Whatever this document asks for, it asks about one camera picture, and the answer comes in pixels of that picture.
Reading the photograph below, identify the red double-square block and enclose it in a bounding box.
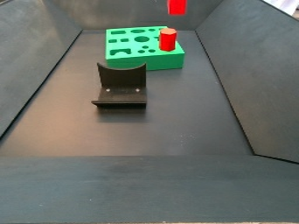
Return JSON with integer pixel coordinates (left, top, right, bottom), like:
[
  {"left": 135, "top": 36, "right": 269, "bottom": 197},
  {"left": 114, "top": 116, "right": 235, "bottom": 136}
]
[{"left": 167, "top": 0, "right": 187, "bottom": 15}]

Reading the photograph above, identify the green shape-sorting board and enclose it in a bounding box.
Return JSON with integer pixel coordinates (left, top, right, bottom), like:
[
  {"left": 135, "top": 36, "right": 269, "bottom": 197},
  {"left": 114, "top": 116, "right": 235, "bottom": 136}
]
[{"left": 106, "top": 26, "right": 185, "bottom": 70}]

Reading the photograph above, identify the red hexagonal prism peg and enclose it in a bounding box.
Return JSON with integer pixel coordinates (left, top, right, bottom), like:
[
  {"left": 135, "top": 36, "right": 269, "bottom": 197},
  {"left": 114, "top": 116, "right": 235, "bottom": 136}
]
[{"left": 159, "top": 28, "right": 177, "bottom": 52}]

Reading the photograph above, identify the black curved holder stand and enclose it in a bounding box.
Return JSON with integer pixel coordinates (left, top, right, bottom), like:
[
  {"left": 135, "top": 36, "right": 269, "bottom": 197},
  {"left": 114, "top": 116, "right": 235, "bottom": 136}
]
[{"left": 91, "top": 64, "right": 147, "bottom": 107}]

